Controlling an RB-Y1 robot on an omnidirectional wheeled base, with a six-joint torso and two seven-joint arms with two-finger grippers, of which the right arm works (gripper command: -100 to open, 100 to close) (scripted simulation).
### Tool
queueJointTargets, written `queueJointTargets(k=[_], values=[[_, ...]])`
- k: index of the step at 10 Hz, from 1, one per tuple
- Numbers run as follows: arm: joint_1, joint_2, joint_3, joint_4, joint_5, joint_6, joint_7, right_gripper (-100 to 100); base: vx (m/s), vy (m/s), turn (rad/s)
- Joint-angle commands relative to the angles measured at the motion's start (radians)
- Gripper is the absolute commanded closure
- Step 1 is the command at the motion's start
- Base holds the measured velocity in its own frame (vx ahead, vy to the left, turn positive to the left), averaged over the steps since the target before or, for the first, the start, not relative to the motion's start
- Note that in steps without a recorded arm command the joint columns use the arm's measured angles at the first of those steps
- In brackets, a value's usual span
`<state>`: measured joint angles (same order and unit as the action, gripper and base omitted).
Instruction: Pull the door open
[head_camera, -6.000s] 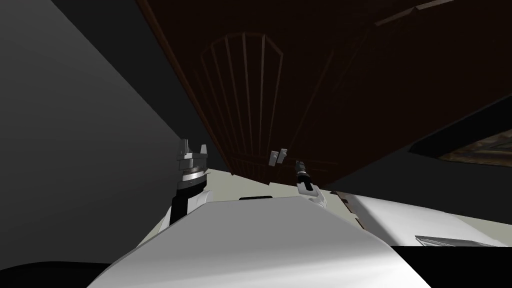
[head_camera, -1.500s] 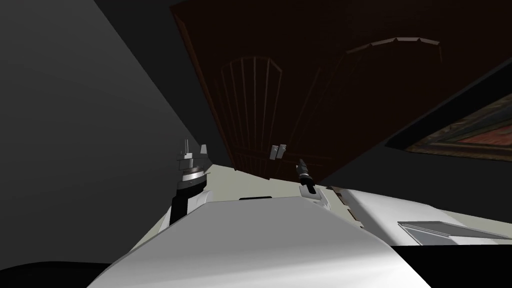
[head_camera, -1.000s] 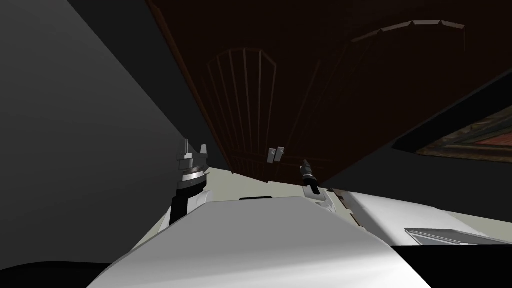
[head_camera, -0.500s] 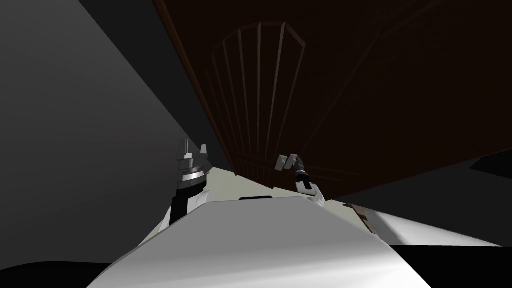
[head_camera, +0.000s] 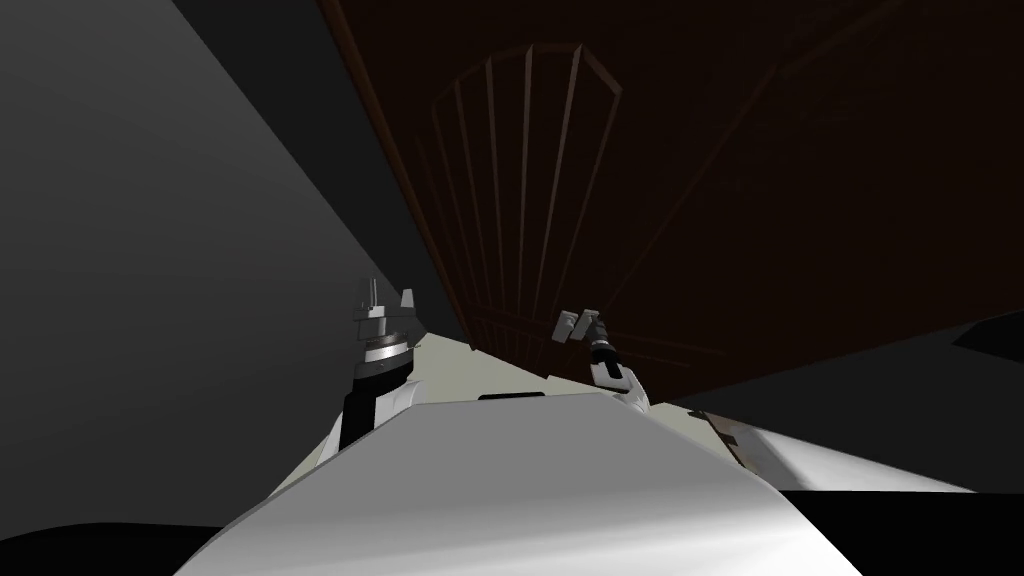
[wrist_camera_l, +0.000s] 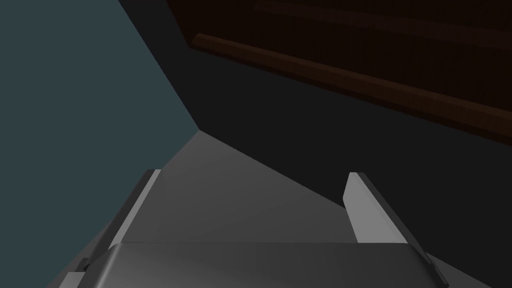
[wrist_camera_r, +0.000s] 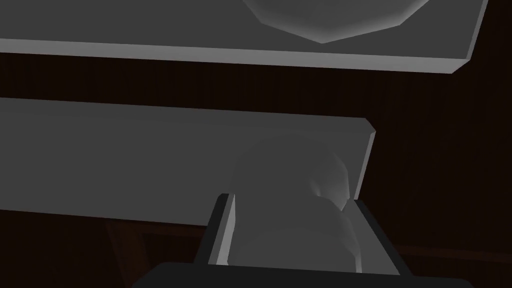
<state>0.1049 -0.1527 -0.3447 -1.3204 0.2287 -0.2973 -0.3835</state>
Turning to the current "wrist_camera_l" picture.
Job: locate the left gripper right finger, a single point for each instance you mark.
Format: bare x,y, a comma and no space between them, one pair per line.
372,216

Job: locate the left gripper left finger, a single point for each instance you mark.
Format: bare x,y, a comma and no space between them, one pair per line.
134,211

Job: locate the dark brown wooden cabinet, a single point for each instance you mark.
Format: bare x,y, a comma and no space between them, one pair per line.
360,48

